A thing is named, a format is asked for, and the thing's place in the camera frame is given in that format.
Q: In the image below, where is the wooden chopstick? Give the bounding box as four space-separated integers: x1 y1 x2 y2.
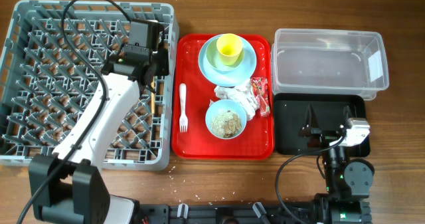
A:
151 77 156 116

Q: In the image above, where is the white plastic fork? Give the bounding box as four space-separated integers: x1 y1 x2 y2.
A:
179 83 189 133

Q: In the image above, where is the light blue food bowl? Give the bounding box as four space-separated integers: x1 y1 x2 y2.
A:
205 99 247 140

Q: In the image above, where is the red snack wrapper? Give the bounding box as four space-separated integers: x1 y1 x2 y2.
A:
250 77 270 117

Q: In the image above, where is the white napkin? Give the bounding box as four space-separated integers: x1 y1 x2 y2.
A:
214 78 260 121

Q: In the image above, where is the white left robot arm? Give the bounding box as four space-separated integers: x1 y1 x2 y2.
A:
27 19 169 223

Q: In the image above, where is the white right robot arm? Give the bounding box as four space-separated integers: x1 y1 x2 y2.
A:
299 105 375 224

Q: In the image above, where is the grey dishwasher rack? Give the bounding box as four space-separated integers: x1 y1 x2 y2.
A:
1 0 179 171

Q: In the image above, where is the red serving tray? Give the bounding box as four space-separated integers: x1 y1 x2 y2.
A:
171 34 274 160

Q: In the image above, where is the black tray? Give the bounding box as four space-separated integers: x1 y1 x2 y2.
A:
274 93 367 155

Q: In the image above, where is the green plastic bowl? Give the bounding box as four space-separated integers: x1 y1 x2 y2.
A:
206 37 244 74

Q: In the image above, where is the yellow plastic cup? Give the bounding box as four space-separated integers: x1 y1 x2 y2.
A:
216 33 243 66

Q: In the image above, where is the clear plastic bin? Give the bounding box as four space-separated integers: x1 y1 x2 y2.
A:
271 29 389 100

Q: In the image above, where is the light blue plate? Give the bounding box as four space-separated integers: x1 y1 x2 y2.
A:
198 35 257 87

